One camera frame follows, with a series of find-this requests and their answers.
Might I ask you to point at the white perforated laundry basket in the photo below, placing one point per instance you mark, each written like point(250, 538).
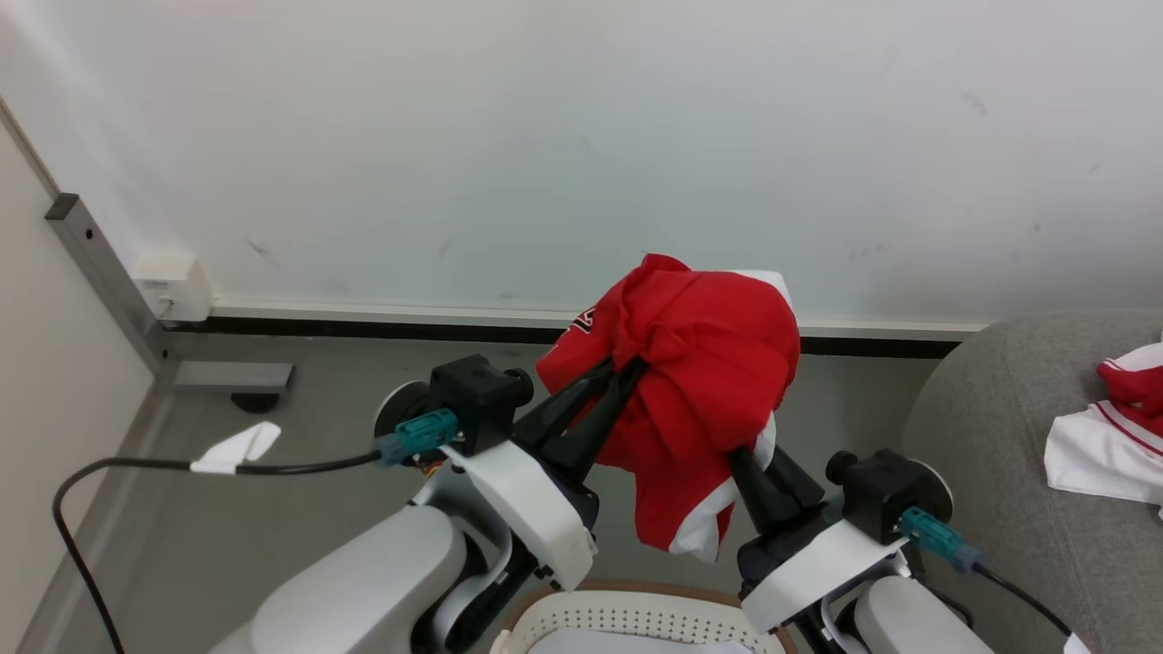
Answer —
point(636, 618)

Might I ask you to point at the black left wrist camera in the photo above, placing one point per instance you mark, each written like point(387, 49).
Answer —
point(477, 391)

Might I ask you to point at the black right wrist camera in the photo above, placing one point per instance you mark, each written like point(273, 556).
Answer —
point(881, 495)

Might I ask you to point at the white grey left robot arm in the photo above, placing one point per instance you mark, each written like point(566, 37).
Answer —
point(363, 581)

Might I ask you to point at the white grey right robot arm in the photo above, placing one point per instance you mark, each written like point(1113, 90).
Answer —
point(918, 622)

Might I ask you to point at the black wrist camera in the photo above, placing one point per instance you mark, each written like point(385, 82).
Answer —
point(881, 495)
point(477, 391)

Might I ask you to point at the white tape tag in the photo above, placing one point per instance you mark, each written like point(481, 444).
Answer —
point(238, 450)
point(1077, 645)

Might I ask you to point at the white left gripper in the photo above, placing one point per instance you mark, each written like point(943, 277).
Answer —
point(527, 509)

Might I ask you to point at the black round frame foot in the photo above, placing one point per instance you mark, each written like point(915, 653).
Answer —
point(254, 402)

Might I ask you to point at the grey fabric sofa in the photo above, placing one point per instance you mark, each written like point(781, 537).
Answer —
point(999, 436)

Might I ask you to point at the white and black baseboard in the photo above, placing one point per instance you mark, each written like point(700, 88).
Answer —
point(409, 322)

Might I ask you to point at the red jersey with white trim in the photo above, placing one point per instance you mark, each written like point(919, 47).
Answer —
point(709, 363)

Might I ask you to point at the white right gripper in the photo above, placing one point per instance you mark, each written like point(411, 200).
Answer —
point(809, 568)

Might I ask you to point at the white jersey with red stripes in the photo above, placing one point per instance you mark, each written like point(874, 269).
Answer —
point(1099, 454)

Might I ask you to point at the white wall socket box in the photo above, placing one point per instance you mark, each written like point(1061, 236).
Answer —
point(173, 286)

